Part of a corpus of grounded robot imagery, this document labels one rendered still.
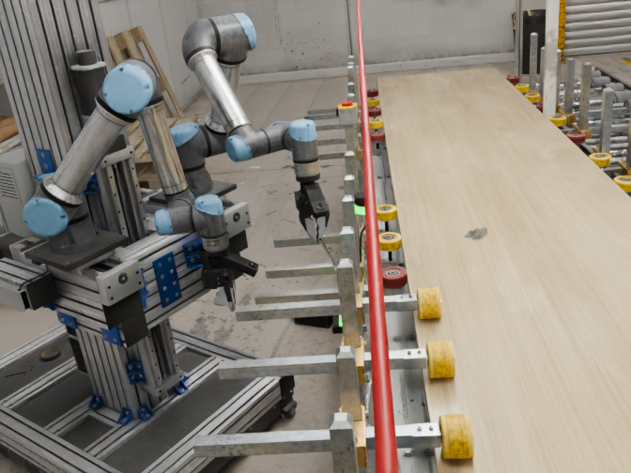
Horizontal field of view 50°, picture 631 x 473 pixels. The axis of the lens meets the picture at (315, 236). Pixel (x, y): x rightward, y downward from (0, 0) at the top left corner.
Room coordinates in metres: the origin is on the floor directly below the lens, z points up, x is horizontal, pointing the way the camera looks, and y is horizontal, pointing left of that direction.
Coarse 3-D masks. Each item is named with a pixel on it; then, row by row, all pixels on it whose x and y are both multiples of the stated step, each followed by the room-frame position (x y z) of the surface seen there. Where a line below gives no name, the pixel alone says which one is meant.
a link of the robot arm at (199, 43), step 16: (192, 32) 2.09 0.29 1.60; (208, 32) 2.10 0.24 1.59; (192, 48) 2.05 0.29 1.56; (208, 48) 2.06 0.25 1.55; (192, 64) 2.05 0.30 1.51; (208, 64) 2.03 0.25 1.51; (208, 80) 1.99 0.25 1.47; (224, 80) 2.00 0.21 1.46; (208, 96) 1.98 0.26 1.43; (224, 96) 1.95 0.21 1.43; (224, 112) 1.92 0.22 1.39; (240, 112) 1.93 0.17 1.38; (224, 128) 1.91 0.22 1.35; (240, 128) 1.88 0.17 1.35; (240, 144) 1.84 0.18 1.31; (256, 144) 1.86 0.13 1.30; (240, 160) 1.85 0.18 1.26
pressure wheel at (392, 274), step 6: (384, 270) 1.77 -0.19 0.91; (390, 270) 1.77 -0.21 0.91; (396, 270) 1.76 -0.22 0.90; (402, 270) 1.75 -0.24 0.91; (384, 276) 1.73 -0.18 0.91; (390, 276) 1.73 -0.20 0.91; (396, 276) 1.72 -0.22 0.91; (402, 276) 1.72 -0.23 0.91; (384, 282) 1.73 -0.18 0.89; (390, 282) 1.72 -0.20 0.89; (396, 282) 1.71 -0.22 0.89; (402, 282) 1.72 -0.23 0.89; (390, 288) 1.72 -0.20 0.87
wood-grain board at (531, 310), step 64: (384, 128) 3.35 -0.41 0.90; (448, 128) 3.21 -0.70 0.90; (512, 128) 3.09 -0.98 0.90; (448, 192) 2.35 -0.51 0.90; (512, 192) 2.28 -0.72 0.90; (576, 192) 2.21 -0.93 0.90; (448, 256) 1.82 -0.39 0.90; (512, 256) 1.78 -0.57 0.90; (576, 256) 1.73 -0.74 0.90; (448, 320) 1.47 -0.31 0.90; (512, 320) 1.43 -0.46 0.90; (576, 320) 1.40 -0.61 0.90; (448, 384) 1.21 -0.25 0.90; (512, 384) 1.18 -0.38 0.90; (576, 384) 1.16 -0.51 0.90; (512, 448) 0.99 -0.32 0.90; (576, 448) 0.98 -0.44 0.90
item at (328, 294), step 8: (328, 288) 1.78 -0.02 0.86; (336, 288) 1.78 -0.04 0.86; (384, 288) 1.74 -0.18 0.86; (400, 288) 1.73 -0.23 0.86; (256, 296) 1.79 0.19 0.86; (264, 296) 1.78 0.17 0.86; (272, 296) 1.78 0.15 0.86; (280, 296) 1.77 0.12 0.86; (288, 296) 1.77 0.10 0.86; (296, 296) 1.77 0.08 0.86; (304, 296) 1.76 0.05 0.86; (312, 296) 1.76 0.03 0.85; (320, 296) 1.76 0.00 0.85; (328, 296) 1.76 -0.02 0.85; (336, 296) 1.75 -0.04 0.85; (384, 296) 1.74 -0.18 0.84; (256, 304) 1.78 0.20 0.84
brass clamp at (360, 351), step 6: (360, 336) 1.34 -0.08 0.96; (342, 342) 1.32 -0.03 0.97; (360, 342) 1.31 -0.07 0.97; (360, 348) 1.28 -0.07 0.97; (360, 354) 1.26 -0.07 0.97; (360, 360) 1.23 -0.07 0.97; (360, 366) 1.21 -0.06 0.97; (360, 372) 1.21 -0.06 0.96; (360, 378) 1.22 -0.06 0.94; (360, 384) 1.22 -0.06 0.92
